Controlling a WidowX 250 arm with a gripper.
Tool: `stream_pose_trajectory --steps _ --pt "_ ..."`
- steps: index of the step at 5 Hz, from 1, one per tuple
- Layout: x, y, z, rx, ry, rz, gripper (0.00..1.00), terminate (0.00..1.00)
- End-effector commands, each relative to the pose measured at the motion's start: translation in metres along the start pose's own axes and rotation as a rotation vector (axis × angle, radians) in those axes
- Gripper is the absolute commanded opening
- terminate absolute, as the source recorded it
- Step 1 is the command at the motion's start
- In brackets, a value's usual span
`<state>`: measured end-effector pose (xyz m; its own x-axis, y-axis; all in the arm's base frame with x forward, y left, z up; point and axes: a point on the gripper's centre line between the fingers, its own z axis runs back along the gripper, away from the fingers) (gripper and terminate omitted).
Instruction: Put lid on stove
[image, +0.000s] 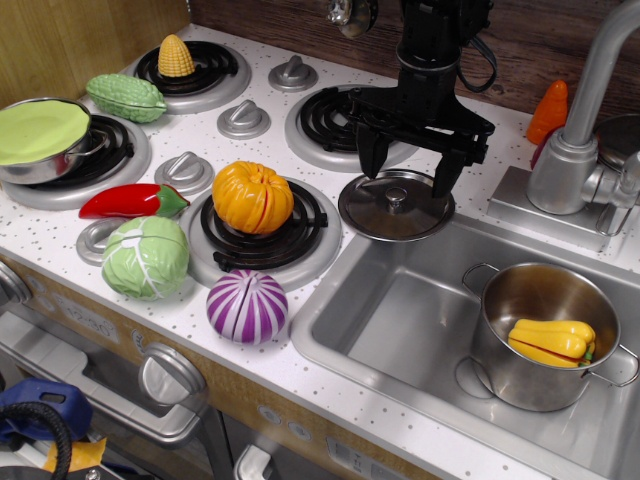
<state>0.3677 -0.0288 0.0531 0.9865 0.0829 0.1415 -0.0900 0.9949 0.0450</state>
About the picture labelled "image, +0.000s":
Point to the orange toy pumpkin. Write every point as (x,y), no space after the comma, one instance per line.
(252,198)

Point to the silver stove knob front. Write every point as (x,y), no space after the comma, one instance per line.
(188,174)

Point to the back right burner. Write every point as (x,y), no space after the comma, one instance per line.
(319,131)

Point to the yellow toy corn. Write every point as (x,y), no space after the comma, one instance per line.
(174,58)

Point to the silver stove knob middle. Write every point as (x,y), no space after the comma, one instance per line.
(244,121)

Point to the silver dishwasher handle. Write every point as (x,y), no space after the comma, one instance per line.
(253,464)

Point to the burner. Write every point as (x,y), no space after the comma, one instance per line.
(319,131)
(123,156)
(295,254)
(221,75)

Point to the steel pot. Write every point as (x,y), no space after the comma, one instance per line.
(543,292)

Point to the front right burner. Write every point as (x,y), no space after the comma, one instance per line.
(295,254)

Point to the front left burner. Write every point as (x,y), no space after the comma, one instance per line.
(123,156)

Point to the yellow tape piece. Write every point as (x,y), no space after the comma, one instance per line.
(84,454)

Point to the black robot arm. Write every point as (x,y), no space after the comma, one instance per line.
(435,32)

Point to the green plate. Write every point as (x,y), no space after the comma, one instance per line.
(35,130)

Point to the silver stove knob back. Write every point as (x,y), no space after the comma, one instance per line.
(292,76)

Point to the back left burner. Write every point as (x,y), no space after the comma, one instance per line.
(221,75)

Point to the silver stove knob nearest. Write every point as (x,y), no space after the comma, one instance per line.
(92,241)

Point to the blue tool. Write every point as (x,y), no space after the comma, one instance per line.
(35,408)

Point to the green toy bitter gourd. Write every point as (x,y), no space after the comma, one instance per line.
(127,97)

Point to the silver oven handle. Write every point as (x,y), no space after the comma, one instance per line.
(45,356)

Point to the silver faucet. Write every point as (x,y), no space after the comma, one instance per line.
(568,195)

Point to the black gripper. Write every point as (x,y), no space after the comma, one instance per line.
(421,110)

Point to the silver sink basin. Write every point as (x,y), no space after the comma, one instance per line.
(425,323)

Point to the steel pot lid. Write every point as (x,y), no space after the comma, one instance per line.
(396,206)

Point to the green toy cabbage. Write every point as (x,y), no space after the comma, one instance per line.
(146,258)

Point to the orange toy carrot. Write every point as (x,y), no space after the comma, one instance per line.
(551,112)

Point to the red toy chili pepper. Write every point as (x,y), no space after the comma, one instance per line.
(135,200)

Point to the steel pan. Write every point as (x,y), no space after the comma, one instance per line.
(51,168)

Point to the purple toy onion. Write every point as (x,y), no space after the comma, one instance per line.
(247,307)

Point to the yellow toy bell pepper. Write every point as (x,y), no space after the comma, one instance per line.
(558,343)

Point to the silver stove knob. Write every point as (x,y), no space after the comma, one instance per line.
(244,121)
(92,241)
(292,76)
(188,174)

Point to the silver oven knob left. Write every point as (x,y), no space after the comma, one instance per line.
(13,288)

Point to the silver hanging utensil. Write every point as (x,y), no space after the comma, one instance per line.
(353,18)

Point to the steel bowl behind faucet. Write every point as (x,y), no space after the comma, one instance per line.
(618,139)

